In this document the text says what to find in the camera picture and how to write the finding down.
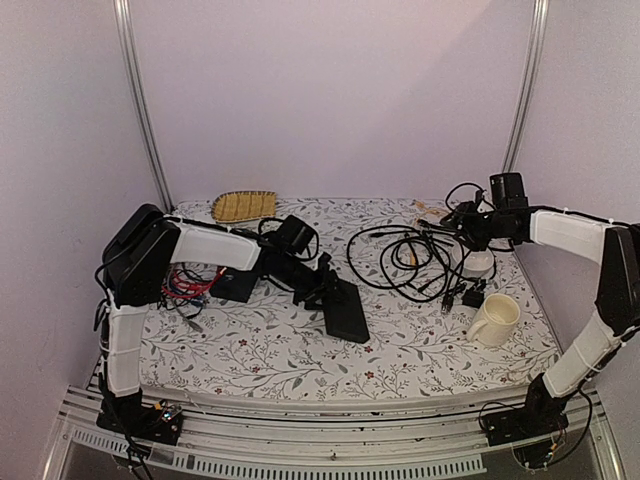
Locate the black power adapter box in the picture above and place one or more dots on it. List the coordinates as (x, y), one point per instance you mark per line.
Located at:
(235, 286)

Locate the cream ceramic mug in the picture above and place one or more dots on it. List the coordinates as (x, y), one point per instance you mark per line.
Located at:
(494, 321)

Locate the white ceramic bowl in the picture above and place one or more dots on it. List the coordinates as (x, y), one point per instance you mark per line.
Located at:
(471, 264)

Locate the white floral table mat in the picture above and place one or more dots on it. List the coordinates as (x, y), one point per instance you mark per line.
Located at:
(269, 348)

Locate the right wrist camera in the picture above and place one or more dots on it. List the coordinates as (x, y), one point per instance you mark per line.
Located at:
(507, 191)

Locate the black network switch box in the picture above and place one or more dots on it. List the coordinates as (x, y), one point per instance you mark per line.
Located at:
(343, 314)

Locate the left aluminium frame post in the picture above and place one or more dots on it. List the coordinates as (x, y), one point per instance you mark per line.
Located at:
(124, 25)

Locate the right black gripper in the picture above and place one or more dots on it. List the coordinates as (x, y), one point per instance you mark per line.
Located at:
(463, 215)

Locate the aluminium front rail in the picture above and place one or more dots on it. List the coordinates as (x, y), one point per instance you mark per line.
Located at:
(244, 438)

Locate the woven bamboo tray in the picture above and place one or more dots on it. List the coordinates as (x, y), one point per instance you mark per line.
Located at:
(242, 206)

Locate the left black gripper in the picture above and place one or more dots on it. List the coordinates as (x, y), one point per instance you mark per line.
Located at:
(318, 290)

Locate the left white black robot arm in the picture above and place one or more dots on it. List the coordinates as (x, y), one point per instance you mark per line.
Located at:
(134, 274)

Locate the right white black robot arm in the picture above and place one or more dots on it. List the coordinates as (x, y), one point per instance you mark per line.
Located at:
(614, 248)

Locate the aluminium frame post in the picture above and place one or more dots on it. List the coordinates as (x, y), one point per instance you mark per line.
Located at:
(534, 52)
(124, 25)

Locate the black plug adapter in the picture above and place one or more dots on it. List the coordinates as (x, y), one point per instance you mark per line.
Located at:
(474, 296)

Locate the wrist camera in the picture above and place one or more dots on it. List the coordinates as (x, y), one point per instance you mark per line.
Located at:
(294, 236)
(507, 191)

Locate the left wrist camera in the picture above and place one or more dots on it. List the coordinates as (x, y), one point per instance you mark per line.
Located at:
(294, 236)

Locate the right aluminium frame post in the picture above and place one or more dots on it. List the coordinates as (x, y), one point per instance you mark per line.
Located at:
(534, 52)

